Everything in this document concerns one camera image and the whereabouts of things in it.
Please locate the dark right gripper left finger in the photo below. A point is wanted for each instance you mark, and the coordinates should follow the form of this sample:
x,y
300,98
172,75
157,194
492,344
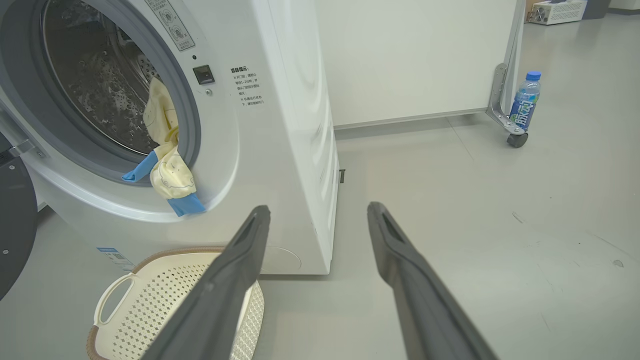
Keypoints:
x,y
220,300

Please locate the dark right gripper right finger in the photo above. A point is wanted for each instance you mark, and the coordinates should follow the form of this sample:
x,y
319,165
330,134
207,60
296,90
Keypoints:
x,y
425,300

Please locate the cream garment with blue cuffs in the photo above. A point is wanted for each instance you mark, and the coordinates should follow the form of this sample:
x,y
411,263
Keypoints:
x,y
170,175

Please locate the white front-load washing machine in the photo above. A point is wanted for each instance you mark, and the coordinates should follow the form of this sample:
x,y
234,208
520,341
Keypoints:
x,y
280,125

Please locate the cream perforated laundry basket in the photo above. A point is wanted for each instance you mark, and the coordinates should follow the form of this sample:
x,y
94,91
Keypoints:
x,y
150,305

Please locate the blue energy label sticker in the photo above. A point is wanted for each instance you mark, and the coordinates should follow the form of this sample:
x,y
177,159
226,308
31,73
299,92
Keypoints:
x,y
115,257

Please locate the metal panel foot with caster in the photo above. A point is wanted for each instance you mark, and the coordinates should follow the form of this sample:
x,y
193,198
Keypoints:
x,y
500,100

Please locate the blue-capped drink bottle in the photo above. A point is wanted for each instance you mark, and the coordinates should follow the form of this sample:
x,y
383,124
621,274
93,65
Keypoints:
x,y
524,105

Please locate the white partition panel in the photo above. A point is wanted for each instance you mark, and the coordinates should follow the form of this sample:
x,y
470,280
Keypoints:
x,y
410,55

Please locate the white vented equipment box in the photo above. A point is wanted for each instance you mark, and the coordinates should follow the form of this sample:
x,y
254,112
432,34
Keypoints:
x,y
557,11

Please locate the dark grey waste bin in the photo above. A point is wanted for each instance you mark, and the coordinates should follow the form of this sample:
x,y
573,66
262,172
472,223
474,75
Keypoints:
x,y
596,7

